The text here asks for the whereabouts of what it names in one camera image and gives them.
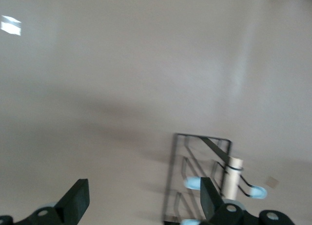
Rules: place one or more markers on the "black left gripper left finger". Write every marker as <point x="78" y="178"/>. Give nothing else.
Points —
<point x="75" y="200"/>

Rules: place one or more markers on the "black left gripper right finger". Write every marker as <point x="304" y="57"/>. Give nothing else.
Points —
<point x="209" y="200"/>

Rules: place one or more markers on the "small brown tape square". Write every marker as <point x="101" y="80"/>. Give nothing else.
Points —
<point x="271" y="181"/>

